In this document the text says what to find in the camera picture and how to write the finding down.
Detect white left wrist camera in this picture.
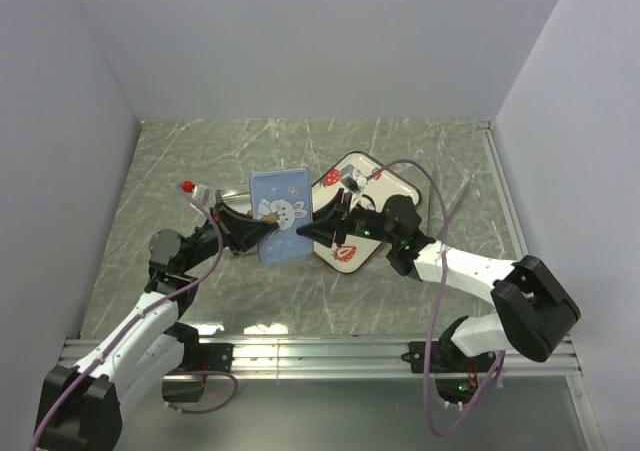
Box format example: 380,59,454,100
180,180,211,208

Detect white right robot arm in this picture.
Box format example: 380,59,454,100
297,191,581,372

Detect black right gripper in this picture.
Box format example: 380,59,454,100
296,188,399,249

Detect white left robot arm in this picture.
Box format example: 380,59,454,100
30,203,278,450

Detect aluminium rail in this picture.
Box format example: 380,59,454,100
59,334,582,380
477,121,529,259

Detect silver metal tin box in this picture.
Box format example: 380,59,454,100
214,187,257,256

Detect aluminium front rail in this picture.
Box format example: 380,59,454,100
59,334,582,380

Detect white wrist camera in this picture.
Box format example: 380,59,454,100
340,165,372,196
180,180,211,208

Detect white strawberry square plate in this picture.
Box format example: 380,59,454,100
312,151,423,274

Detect silver metal tongs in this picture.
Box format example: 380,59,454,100
426,176,474,240

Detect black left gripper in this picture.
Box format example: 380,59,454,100
180,201,279,273

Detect aluminium right side rail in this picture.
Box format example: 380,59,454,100
477,121,529,259

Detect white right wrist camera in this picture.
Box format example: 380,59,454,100
340,165,372,196

